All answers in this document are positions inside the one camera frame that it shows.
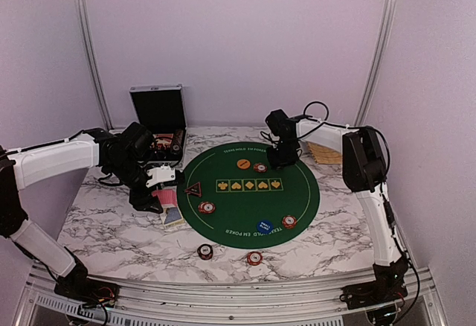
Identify aluminium frame post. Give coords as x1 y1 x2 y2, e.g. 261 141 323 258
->
354 0 397 125
75 0 113 130

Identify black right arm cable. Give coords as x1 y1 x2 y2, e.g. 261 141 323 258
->
295 100 391 193

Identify woven yellow bamboo tray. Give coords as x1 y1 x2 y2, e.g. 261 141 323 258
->
306 142 343 164

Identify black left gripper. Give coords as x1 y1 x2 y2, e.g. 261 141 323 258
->
106 156 163 213

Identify black triangular all-in button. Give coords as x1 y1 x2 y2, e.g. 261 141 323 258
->
184 182 202 197

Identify aluminium poker chip case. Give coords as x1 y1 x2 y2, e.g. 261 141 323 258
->
129 84 187 165

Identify orange big blind button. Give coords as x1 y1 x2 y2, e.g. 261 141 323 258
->
237 159 251 170

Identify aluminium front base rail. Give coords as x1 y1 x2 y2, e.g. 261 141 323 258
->
22 266 440 326

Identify red chip stack mat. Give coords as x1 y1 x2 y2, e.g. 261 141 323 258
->
198 201 216 214
282 215 298 229

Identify dark red 100 chip stack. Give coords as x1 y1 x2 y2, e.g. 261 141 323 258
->
197 243 213 261

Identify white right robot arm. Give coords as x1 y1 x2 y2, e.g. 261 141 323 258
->
265 109 408 308

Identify left aluminium frame post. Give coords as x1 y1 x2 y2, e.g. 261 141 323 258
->
75 0 113 130

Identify blue-backed playing card deck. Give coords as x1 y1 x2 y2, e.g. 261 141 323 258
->
161 207 184 228

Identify orange-red 5 chip stack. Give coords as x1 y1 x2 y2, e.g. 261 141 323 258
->
247 251 263 266

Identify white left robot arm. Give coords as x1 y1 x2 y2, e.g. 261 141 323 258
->
1 122 163 301

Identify right aluminium frame post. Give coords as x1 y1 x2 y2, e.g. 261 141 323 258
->
354 0 397 125

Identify red-backed playing card deck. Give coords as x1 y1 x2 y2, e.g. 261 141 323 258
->
152 189 178 207

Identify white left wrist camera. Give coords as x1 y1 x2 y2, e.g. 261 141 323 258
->
146 165 176 188

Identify green round poker mat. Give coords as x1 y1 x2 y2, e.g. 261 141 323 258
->
177 142 321 249

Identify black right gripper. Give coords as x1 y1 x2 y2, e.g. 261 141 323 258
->
266 139 299 169

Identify blue small blind button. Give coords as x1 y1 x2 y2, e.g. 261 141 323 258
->
257 220 274 234

